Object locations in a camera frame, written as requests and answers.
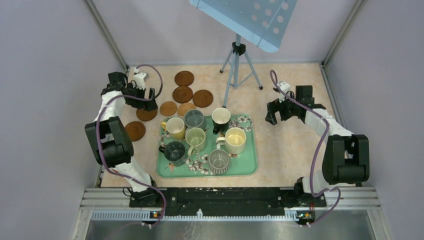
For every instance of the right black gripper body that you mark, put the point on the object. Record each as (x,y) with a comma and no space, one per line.
(286,109)

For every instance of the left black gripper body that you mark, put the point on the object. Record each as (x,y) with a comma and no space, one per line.
(137,103)

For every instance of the light woven rattan coaster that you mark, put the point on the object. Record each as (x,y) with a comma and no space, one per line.
(184,108)
(168,108)

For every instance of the dark brown wooden coaster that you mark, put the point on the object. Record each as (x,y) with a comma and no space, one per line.
(182,94)
(202,98)
(184,78)

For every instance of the yellow mug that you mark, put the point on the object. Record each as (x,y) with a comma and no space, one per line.
(176,127)

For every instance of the dark grey mug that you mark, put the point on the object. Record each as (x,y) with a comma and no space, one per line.
(175,152)

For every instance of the green floral serving tray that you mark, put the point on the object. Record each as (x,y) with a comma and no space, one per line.
(197,165)

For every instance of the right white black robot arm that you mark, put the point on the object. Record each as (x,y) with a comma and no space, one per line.
(346,158)

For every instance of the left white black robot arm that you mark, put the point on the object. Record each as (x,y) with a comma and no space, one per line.
(111,142)

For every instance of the cream mug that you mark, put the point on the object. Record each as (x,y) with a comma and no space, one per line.
(233,142)

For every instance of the blue tripod stand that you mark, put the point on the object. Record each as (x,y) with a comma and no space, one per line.
(238,49)

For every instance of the black white-lined mug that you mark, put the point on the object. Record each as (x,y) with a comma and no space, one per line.
(221,120)

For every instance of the grey ribbed mug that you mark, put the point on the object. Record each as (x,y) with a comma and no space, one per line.
(195,119)

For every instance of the light green mug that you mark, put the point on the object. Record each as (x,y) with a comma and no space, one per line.
(196,139)

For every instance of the grey striped mug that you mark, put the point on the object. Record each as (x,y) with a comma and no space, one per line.
(219,161)

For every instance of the blue perforated panel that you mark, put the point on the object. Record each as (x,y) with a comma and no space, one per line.
(261,22)

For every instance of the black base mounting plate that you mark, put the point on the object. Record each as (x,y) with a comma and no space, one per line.
(224,201)

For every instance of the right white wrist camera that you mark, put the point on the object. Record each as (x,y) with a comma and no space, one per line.
(283,88)

